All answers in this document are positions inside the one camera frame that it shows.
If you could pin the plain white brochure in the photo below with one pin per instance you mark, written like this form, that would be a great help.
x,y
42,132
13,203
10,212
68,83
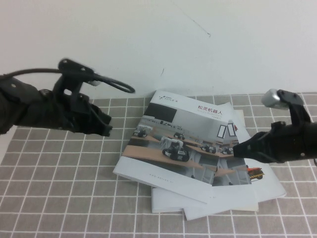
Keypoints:
x,y
198,215

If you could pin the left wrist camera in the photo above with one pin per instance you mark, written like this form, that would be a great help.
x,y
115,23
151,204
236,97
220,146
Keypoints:
x,y
74,67

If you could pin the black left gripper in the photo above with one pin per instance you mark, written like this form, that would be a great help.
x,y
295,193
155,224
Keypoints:
x,y
69,114

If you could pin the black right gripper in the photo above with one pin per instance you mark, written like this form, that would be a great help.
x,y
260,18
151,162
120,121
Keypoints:
x,y
289,143

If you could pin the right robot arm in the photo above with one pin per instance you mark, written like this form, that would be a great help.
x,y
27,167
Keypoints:
x,y
312,141

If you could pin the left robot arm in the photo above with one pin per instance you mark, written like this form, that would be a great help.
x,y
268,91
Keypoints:
x,y
19,106

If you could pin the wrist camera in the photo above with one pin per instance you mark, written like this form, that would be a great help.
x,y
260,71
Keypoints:
x,y
74,67
271,98

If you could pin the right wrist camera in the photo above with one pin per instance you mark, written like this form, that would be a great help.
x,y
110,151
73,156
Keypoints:
x,y
271,98

